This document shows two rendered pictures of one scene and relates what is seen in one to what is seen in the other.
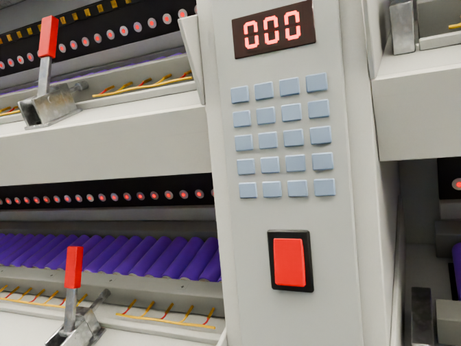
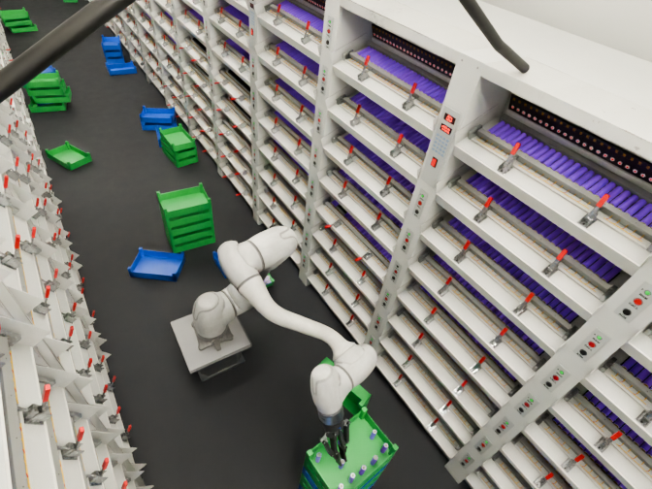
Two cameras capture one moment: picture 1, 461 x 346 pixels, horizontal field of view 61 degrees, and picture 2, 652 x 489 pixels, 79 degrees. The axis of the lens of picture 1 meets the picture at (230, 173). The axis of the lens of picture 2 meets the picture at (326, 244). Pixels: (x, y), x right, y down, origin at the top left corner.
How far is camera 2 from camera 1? 1.23 m
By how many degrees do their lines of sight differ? 46
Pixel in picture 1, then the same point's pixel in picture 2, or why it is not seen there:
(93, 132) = (414, 120)
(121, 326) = (405, 154)
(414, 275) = (468, 173)
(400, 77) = (457, 146)
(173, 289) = (418, 151)
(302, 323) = (432, 171)
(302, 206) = (439, 155)
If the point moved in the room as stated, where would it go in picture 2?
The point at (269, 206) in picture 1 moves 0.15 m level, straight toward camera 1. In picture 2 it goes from (435, 152) to (416, 171)
